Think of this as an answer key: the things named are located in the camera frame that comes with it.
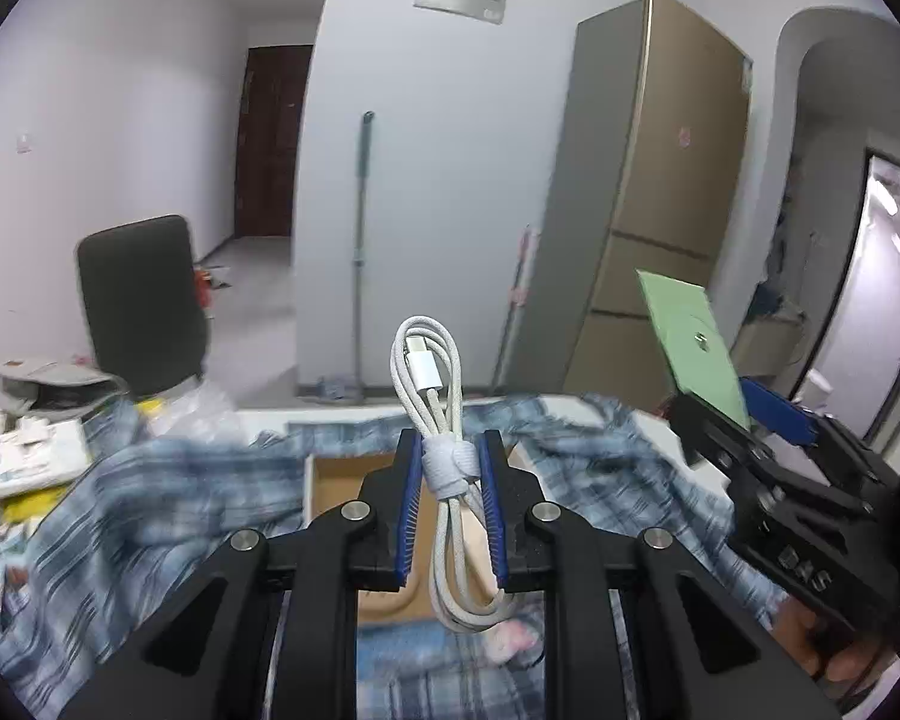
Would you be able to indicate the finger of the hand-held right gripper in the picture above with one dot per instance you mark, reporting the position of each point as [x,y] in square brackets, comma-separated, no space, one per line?
[784,412]
[709,427]

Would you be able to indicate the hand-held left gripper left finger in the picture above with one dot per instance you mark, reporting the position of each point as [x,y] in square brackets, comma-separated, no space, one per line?
[409,510]

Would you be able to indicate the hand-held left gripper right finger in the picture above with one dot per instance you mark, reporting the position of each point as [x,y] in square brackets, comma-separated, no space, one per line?
[499,510]

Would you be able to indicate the cardboard box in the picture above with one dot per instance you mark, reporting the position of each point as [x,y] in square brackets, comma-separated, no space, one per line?
[337,476]

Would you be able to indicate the light green card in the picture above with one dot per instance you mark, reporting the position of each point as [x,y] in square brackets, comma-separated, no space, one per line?
[690,345]

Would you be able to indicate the person's right hand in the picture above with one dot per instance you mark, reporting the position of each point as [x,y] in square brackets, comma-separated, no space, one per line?
[844,667]

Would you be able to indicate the beige counter cabinet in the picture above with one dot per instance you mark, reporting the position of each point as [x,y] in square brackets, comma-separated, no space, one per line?
[769,345]

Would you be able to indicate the pink plush toy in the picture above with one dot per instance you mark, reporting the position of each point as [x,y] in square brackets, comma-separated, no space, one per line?
[510,637]

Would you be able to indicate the clear plastic bag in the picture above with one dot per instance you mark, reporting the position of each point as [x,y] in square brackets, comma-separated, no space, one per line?
[195,409]

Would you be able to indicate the blue plaid cloth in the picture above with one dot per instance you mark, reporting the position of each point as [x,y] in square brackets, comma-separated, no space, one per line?
[157,495]

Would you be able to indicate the gold refrigerator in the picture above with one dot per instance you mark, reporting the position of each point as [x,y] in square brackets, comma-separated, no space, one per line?
[645,165]

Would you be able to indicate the small red object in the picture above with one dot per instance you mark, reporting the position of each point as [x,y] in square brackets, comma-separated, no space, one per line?
[204,286]

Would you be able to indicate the dark chair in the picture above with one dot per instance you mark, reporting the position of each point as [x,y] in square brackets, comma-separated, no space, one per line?
[142,307]

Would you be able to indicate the yellow packet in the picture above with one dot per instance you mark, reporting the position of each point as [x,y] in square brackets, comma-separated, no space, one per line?
[30,506]

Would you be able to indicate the grey bag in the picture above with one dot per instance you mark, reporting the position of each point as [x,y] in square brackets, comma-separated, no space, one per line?
[52,375]

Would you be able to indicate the dark wooden door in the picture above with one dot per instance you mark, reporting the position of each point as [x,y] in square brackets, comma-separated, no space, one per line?
[270,142]

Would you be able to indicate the white wet wipes pack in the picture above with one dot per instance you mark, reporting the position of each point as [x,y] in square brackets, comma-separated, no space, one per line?
[15,461]

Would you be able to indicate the white wall switch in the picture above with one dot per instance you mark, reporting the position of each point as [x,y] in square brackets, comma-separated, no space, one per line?
[22,142]

